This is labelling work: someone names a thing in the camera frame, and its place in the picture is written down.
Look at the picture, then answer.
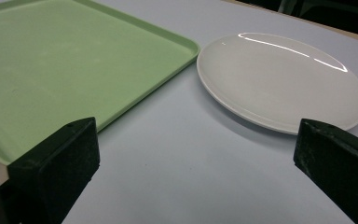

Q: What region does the white round plate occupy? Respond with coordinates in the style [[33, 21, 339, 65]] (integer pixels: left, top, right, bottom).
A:
[[196, 32, 358, 136]]

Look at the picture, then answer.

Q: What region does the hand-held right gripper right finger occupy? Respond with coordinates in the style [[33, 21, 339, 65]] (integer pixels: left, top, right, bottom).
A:
[[293, 118, 358, 224]]

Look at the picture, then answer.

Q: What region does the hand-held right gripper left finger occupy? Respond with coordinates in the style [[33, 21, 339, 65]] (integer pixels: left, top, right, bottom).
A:
[[0, 117, 101, 224]]

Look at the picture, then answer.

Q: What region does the green plastic tray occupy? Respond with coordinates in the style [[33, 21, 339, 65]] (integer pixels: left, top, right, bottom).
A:
[[0, 0, 201, 166]]

